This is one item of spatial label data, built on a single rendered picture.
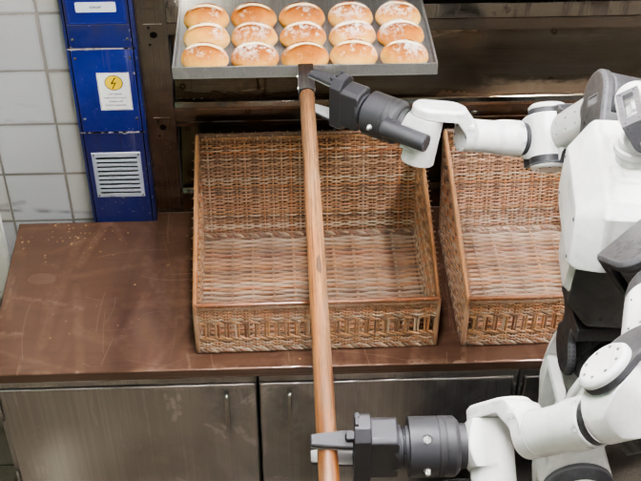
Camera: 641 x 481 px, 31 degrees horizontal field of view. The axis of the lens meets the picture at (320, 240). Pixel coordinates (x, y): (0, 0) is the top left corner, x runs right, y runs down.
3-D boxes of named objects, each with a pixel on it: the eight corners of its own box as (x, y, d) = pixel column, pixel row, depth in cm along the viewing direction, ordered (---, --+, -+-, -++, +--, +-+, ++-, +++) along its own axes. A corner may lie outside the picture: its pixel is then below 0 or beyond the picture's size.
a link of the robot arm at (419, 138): (402, 93, 230) (453, 111, 226) (391, 142, 235) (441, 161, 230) (375, 104, 221) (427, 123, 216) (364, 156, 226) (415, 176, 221)
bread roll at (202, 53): (230, 57, 247) (229, 35, 243) (228, 75, 242) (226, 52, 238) (183, 56, 247) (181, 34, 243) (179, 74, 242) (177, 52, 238)
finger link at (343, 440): (310, 433, 168) (353, 432, 168) (311, 451, 166) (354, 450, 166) (310, 427, 167) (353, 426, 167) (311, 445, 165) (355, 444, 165)
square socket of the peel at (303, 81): (316, 101, 235) (316, 88, 233) (298, 101, 235) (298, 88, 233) (314, 75, 242) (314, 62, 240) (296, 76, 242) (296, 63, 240)
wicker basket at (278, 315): (198, 217, 300) (192, 130, 282) (416, 211, 303) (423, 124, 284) (193, 356, 264) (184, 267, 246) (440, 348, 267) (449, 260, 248)
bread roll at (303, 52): (327, 55, 248) (327, 32, 244) (329, 73, 243) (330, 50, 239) (280, 56, 247) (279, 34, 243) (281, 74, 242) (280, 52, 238)
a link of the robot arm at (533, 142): (463, 115, 233) (547, 122, 239) (464, 166, 231) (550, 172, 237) (486, 103, 223) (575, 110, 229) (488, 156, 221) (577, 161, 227)
